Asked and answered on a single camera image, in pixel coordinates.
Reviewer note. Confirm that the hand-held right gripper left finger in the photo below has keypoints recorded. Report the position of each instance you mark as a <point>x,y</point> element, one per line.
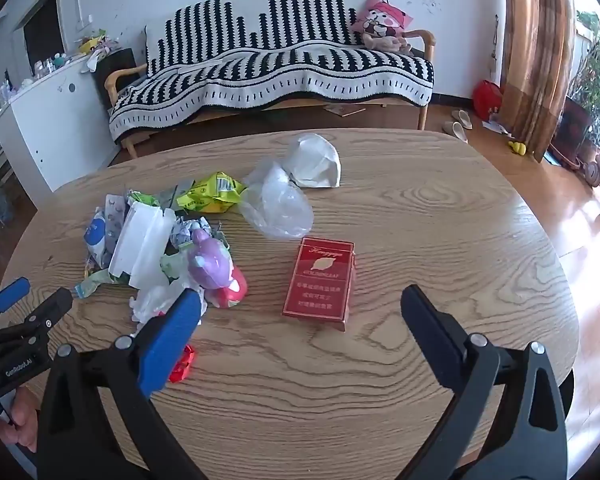
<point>170,347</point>

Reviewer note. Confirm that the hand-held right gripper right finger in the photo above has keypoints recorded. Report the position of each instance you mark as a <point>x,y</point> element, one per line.
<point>427,330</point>

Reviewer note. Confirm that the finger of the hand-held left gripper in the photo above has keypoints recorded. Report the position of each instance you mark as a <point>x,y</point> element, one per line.
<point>42,317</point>
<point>11,294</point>

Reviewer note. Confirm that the blue white wrapper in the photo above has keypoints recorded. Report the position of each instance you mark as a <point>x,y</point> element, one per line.
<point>96,237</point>

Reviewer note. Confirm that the person's left hand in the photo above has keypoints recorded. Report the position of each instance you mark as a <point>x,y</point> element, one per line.
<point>25,422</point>

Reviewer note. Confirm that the red foil wrapper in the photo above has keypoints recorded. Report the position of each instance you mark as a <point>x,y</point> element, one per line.
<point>182,365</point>

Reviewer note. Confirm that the white crumpled plastic bag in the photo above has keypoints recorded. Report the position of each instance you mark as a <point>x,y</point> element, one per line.
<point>155,302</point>

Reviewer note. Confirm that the green paper strip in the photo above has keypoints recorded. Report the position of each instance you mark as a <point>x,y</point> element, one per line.
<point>92,284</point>

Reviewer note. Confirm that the purple pink toy figure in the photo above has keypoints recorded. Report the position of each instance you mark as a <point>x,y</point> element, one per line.
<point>210,265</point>

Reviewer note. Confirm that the red cigarette box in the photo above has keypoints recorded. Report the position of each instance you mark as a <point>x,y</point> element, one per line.
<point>320,285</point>

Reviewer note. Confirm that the crumpled patterned paper ball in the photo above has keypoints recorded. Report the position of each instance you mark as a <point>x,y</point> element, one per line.
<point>190,230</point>

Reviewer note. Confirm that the silver blister pack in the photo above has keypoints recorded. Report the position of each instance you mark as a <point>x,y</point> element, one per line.
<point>114,217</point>

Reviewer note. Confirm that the yellow green snack wrapper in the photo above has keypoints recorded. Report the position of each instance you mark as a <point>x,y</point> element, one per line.
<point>210,195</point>

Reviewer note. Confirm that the white cabinet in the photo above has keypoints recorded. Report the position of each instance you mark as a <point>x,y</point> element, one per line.
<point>50,125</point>

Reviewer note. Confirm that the clear plastic bag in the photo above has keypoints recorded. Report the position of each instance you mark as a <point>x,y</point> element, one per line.
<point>280,205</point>

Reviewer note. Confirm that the beige slipper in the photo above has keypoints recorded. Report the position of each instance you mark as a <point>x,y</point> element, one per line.
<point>455,131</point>
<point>462,119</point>

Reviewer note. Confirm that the yellow toy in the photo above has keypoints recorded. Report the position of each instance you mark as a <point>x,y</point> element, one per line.
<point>517,148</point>

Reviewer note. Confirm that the white crumpled paper bag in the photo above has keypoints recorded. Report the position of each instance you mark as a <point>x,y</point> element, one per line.
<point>315,160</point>

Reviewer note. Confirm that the white paper sheet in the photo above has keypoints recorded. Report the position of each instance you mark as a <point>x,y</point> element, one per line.
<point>495,127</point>

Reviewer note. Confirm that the clutter of small bottles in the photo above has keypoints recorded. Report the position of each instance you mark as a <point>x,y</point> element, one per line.
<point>45,67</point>

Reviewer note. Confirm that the flat brown cardboard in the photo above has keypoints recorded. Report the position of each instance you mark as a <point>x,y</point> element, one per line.
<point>345,109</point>

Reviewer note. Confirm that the red bag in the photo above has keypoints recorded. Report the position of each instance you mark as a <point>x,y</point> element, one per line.
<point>486,100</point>

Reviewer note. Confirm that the dark red plant pot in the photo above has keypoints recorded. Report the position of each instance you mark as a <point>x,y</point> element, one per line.
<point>572,130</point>

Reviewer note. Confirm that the black box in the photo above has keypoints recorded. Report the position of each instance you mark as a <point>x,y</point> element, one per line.
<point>117,62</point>

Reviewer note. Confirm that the brown orange curtain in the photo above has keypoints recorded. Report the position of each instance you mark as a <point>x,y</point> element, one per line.
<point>535,60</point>

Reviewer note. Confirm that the sofa with striped blanket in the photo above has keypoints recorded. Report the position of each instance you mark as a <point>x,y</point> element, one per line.
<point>280,70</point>

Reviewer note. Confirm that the green potted plants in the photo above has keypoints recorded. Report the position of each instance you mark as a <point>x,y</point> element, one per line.
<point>592,70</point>

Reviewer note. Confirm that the pink cartoon cushion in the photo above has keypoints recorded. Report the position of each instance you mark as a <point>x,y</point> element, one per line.
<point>380,20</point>

